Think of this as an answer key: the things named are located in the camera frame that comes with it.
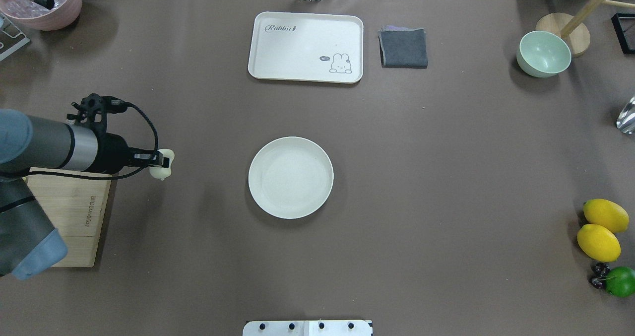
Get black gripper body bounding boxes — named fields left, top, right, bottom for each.
left=97, top=133, right=130, bottom=175

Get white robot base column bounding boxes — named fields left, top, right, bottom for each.
left=242, top=320, right=374, bottom=336

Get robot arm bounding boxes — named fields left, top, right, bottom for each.
left=1, top=107, right=175, bottom=280

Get cream rabbit tray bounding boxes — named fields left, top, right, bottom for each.
left=248, top=12, right=364, bottom=83

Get black glass rack tray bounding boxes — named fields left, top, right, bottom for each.
left=611, top=12, right=635, bottom=54

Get bamboo cutting board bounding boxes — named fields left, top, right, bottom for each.
left=24, top=168, right=111, bottom=268

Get cream round plate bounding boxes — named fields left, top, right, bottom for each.
left=248, top=136, right=335, bottom=220

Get white cup rack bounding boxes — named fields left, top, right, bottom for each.
left=0, top=14, right=30, bottom=62

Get pink bowl of ice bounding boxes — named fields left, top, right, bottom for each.
left=0, top=0, right=82, bottom=31

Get grey folded cloth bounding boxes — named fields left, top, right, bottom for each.
left=378, top=25, right=429, bottom=69

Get mint green bowl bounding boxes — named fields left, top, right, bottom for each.
left=515, top=30, right=572, bottom=78

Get wooden cup tree stand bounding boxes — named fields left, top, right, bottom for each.
left=535, top=0, right=634, bottom=58

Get yellow lemon near lime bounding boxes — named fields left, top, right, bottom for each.
left=576, top=224, right=622, bottom=262

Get yellow lemon near scoop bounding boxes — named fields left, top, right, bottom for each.
left=583, top=199, right=629, bottom=233

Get dark cherries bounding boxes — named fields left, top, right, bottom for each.
left=589, top=262, right=611, bottom=289

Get steel ice scoop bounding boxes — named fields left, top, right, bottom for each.
left=615, top=96, right=635, bottom=134

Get green lime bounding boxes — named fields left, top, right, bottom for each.
left=606, top=267, right=635, bottom=298

